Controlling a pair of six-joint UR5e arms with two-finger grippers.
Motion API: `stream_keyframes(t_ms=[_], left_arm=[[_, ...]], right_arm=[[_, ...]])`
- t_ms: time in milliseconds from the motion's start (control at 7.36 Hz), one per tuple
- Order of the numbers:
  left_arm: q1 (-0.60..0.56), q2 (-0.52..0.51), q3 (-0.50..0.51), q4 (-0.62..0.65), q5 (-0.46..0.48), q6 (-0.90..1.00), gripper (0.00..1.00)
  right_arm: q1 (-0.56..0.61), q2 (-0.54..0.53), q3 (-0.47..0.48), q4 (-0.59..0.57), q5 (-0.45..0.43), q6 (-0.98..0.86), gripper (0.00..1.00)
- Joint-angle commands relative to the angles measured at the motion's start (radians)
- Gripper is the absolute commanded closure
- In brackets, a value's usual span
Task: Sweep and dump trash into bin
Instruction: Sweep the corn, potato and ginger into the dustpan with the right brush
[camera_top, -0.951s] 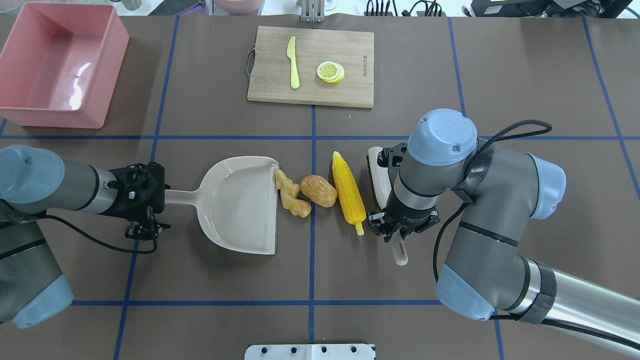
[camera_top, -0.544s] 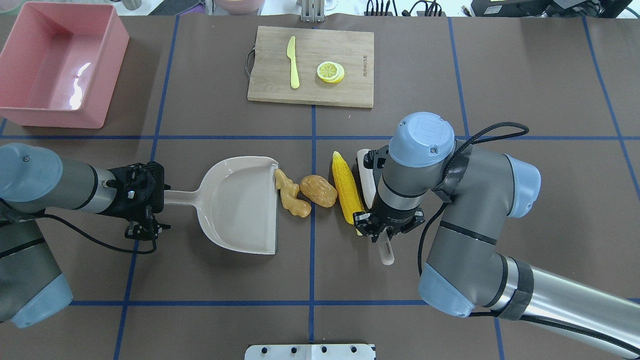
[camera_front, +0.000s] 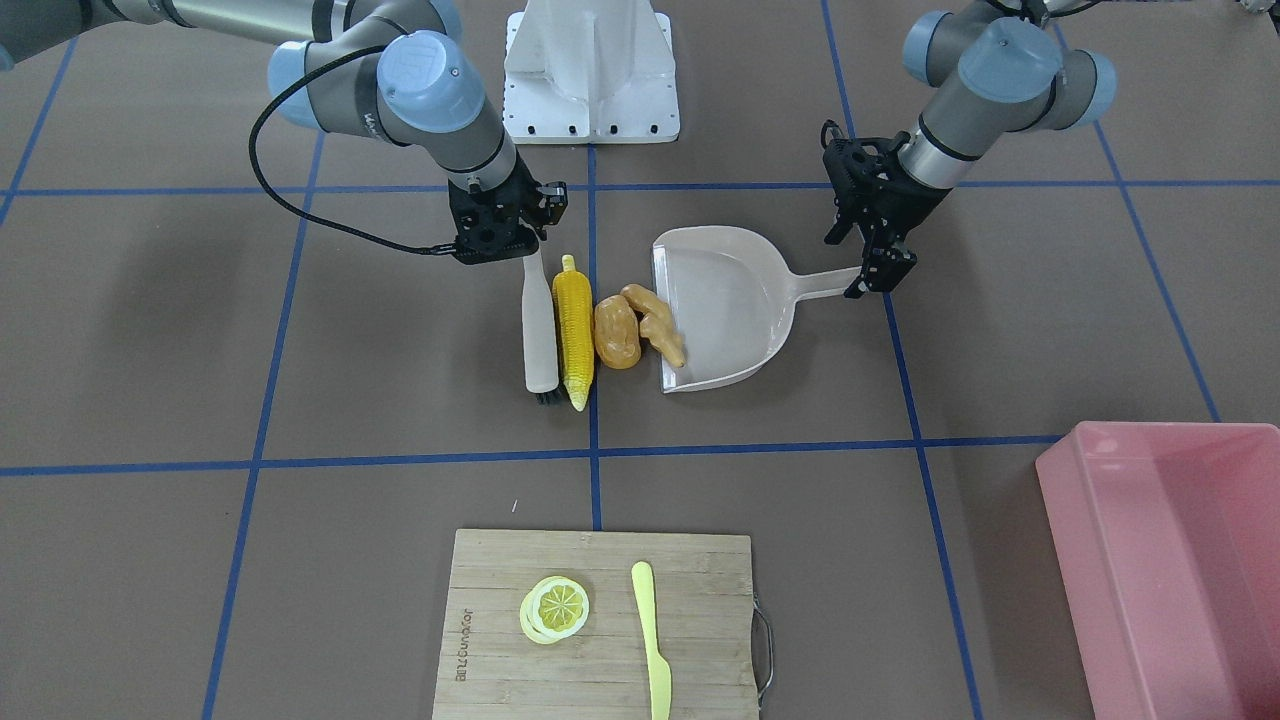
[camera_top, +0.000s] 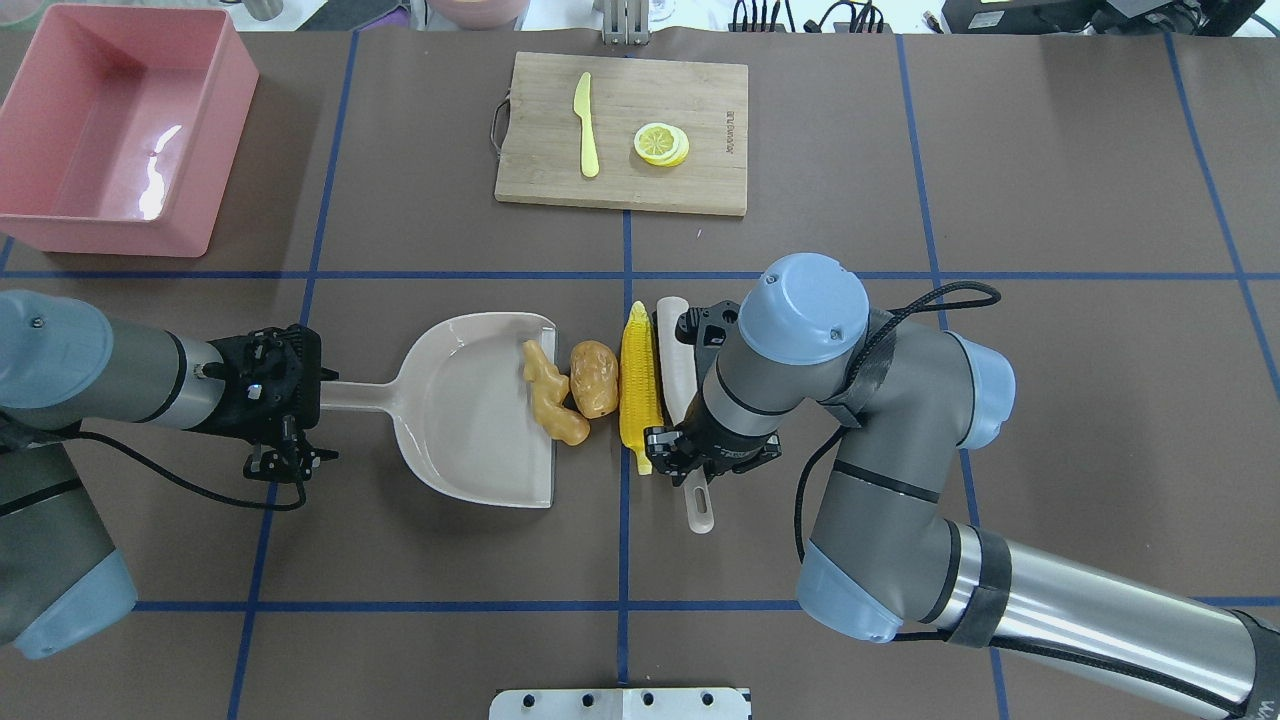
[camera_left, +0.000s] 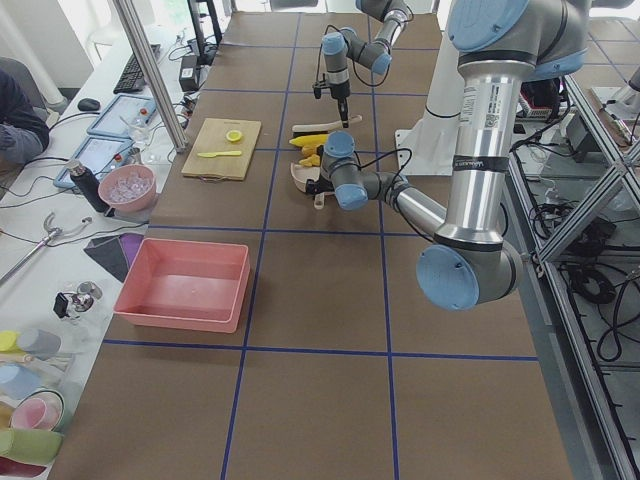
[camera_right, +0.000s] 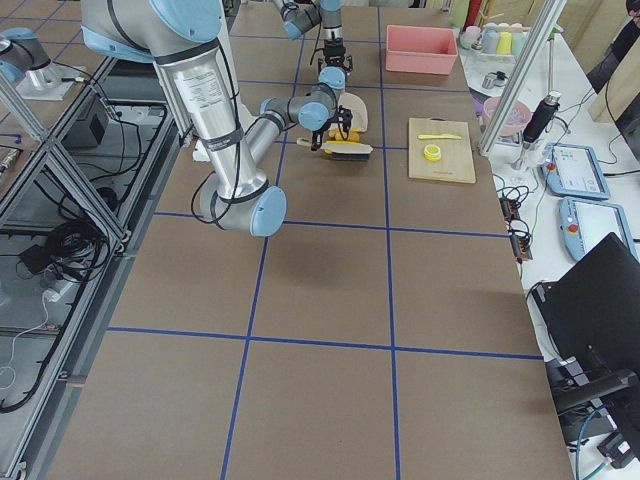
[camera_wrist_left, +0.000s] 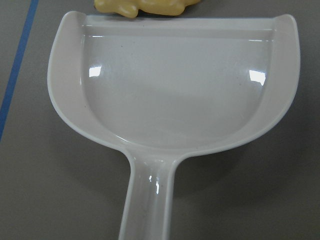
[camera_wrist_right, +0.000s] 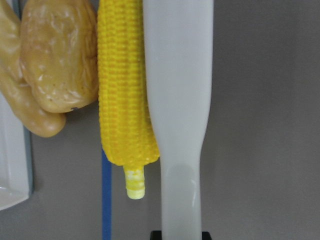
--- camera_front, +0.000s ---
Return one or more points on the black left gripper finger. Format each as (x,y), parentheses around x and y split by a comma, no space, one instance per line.
(885,263)
(846,220)

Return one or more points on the bamboo cutting board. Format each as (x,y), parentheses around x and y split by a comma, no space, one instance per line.
(705,607)

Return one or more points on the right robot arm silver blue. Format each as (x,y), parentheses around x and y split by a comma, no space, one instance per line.
(392,71)

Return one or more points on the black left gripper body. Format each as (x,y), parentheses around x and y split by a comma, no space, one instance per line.
(908,214)

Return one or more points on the yellow plastic knife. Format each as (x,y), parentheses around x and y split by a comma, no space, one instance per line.
(660,677)

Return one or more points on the orange-brown toy potato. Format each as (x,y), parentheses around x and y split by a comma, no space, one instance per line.
(616,333)

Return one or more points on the beige hand brush black bristles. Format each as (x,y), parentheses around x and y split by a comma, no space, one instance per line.
(541,363)

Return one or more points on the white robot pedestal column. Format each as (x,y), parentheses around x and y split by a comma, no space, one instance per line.
(582,72)

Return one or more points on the beige plastic dustpan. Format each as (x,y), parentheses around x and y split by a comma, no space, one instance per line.
(733,299)

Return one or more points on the yellow lemon slices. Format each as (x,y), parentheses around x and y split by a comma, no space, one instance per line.
(554,610)

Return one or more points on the pink plastic bin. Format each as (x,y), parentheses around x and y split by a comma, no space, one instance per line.
(1167,536)

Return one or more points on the yellow toy corn cob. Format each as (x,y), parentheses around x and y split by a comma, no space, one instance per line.
(573,302)

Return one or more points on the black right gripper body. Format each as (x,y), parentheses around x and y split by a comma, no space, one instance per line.
(549,200)

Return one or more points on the brown toy ginger root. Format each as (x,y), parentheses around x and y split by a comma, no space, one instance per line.
(657,323)

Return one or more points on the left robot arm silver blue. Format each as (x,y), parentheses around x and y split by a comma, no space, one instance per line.
(995,70)

